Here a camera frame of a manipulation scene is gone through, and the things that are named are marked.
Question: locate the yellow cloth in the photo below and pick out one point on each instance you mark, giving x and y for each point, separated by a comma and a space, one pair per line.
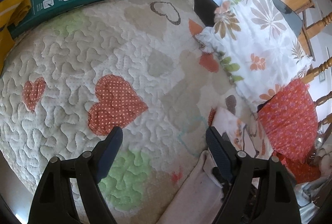
12, 12

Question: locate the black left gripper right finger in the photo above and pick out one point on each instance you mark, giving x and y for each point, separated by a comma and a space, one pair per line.
254, 190

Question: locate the heart patterned quilt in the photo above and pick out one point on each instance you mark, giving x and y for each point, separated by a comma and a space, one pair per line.
135, 64

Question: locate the red floral sheet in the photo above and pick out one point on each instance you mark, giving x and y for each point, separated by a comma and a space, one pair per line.
302, 172

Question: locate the pale pink printed garment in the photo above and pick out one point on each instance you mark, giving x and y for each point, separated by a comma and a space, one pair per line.
200, 196

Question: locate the white floral pillow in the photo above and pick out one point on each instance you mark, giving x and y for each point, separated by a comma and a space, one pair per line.
256, 47

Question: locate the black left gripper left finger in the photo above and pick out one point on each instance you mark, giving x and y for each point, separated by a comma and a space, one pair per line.
53, 200

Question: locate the red floral pillow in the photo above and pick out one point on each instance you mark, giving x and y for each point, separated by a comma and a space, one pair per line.
290, 121

